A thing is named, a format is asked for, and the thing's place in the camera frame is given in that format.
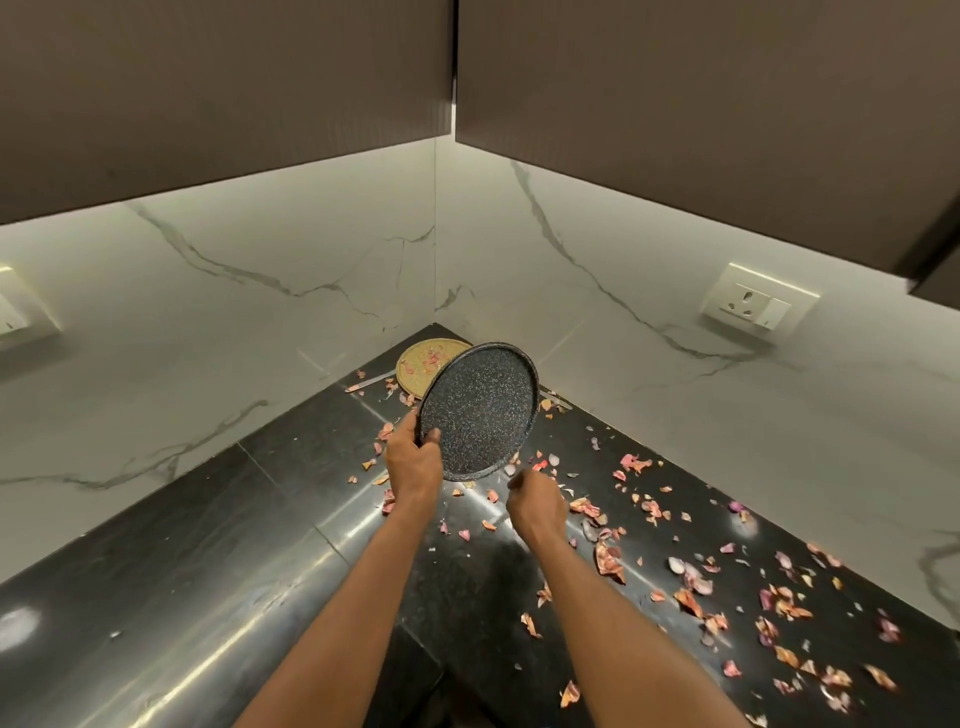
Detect person's right hand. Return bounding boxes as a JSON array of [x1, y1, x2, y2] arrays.
[[505, 468, 570, 550]]

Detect person's left hand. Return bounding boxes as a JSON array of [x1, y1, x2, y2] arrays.
[[384, 410, 445, 514]]

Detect black speckled round plate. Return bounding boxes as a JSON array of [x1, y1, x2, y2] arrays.
[[417, 342, 541, 483]]

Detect person's left forearm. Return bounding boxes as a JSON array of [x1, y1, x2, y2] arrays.
[[232, 501, 436, 728]]

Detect person's right forearm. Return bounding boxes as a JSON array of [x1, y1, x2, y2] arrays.
[[525, 521, 751, 728]]

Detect round wooden cutting board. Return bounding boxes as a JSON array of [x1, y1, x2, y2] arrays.
[[395, 337, 472, 399]]

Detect scattered onion peels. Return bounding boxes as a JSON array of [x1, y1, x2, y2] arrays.
[[344, 352, 905, 728]]

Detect white wall socket with switch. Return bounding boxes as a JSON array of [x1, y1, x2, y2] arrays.
[[699, 261, 822, 342]]

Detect brown wall cabinet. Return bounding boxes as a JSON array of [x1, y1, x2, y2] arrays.
[[0, 0, 456, 227], [455, 0, 960, 312]]

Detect white wall switch plate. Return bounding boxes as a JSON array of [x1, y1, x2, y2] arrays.
[[0, 264, 63, 354]]

